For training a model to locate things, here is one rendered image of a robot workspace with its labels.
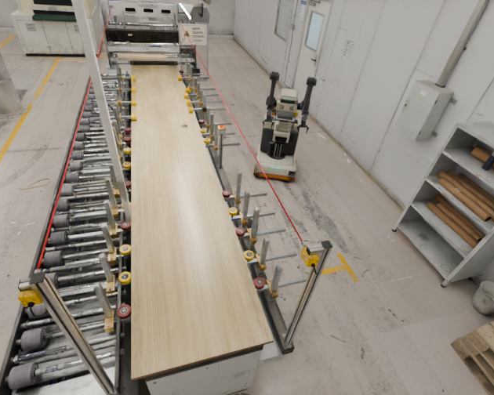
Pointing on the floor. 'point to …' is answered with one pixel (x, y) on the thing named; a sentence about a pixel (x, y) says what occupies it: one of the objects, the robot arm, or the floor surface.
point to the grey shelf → (452, 259)
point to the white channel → (103, 90)
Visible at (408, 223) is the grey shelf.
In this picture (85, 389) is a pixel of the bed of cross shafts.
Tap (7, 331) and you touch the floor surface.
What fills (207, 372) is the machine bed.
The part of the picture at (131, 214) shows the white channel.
